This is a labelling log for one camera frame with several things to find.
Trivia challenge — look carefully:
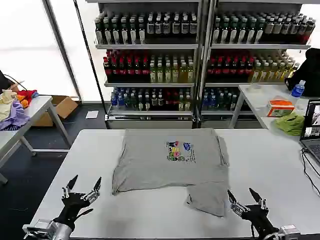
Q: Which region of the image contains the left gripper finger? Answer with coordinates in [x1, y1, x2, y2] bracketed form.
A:
[83, 176, 103, 202]
[61, 174, 79, 199]

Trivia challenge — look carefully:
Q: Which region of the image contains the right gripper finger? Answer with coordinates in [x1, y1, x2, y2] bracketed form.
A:
[227, 189, 247, 214]
[248, 187, 270, 210]

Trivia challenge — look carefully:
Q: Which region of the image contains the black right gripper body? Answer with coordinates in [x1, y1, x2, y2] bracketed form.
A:
[241, 204, 280, 237]

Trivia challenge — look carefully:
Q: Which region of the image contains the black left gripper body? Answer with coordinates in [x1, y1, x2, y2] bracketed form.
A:
[53, 191, 95, 226]

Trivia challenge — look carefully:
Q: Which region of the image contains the grey printed shirt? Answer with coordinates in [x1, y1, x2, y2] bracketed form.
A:
[111, 127, 231, 218]

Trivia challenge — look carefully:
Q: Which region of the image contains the open cardboard box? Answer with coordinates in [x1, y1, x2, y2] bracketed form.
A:
[31, 95, 79, 127]

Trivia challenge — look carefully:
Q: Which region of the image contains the green cloth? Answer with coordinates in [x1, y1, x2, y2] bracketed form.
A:
[274, 112, 306, 137]

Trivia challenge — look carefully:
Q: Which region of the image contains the grey side table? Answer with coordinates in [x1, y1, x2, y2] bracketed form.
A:
[0, 94, 73, 186]

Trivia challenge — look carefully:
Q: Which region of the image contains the purple cloth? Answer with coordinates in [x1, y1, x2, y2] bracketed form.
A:
[0, 99, 32, 131]

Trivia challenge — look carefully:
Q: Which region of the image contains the black laptop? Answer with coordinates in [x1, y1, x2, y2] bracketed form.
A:
[299, 98, 320, 161]

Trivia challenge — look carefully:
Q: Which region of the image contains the orange tissue box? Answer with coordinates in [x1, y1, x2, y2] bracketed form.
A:
[267, 99, 296, 118]

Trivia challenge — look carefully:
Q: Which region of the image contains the white side desk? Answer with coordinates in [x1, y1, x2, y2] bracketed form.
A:
[228, 83, 320, 137]

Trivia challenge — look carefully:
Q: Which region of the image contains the red cloth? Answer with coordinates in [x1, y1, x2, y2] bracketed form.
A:
[15, 89, 38, 104]

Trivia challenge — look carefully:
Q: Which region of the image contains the cream cloth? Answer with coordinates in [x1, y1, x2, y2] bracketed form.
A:
[0, 89, 18, 123]

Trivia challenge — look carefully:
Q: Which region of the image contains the blue label water bottle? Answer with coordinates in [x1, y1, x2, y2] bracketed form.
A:
[290, 79, 307, 98]

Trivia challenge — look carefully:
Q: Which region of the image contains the black slanted pole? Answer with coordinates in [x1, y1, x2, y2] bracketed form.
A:
[73, 0, 110, 130]

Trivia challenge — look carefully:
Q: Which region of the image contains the black bag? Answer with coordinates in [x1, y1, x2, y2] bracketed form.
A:
[284, 47, 320, 97]

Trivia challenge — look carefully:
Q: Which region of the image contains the metal shelf of bottles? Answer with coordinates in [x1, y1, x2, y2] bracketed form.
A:
[86, 0, 204, 130]
[199, 0, 316, 129]

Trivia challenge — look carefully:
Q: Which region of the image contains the black laptop cable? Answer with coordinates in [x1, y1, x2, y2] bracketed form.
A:
[300, 147, 320, 196]

